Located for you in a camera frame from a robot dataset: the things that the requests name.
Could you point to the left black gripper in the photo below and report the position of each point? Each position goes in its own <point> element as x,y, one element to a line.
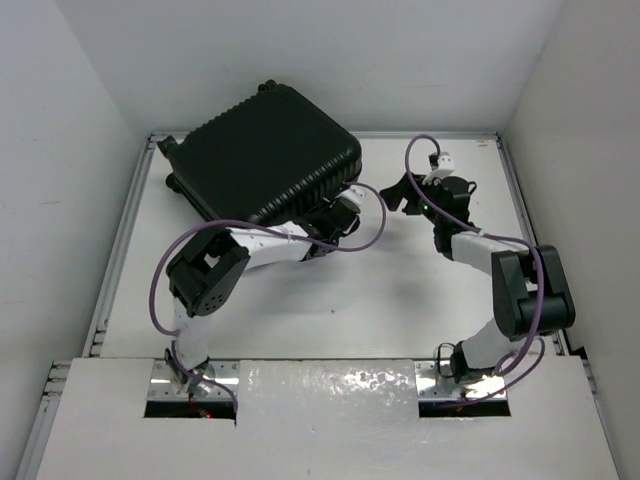
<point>324,210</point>

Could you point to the black suitcase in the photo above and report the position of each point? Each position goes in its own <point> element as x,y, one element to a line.
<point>269,159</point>

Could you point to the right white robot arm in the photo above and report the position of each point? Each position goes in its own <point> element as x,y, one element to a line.
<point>530,293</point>

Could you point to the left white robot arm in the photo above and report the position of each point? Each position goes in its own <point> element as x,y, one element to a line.
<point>203,274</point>

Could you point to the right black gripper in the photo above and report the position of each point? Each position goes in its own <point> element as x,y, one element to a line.
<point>394,196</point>

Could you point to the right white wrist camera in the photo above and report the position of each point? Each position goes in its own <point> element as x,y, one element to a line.
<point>442,166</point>

